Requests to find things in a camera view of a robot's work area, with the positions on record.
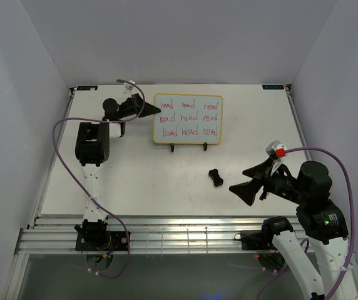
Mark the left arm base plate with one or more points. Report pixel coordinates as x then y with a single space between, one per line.
116 242

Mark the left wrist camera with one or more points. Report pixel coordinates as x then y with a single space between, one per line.
129 85

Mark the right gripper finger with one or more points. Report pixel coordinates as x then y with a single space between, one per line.
246 191
262 170

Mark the left blue corner label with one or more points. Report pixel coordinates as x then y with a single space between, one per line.
86 88

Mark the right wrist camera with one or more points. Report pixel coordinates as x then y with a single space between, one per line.
277 152

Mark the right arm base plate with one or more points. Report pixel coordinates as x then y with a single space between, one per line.
253 241

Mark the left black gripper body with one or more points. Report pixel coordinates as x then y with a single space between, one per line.
131 109

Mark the blue corner label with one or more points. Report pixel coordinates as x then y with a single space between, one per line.
272 87
86 88

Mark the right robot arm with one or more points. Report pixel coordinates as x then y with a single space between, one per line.
323 222

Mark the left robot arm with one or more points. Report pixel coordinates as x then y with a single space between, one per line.
92 149

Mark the right blue corner label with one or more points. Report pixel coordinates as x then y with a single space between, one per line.
272 87

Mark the wire whiteboard stand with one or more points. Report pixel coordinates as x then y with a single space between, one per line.
173 146

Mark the yellow framed whiteboard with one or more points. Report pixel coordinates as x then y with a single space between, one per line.
188 119

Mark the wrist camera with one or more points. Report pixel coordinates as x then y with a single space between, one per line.
277 152
129 85

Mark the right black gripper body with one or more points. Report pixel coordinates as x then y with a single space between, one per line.
281 184

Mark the black bone-shaped eraser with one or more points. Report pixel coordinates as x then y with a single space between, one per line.
216 179

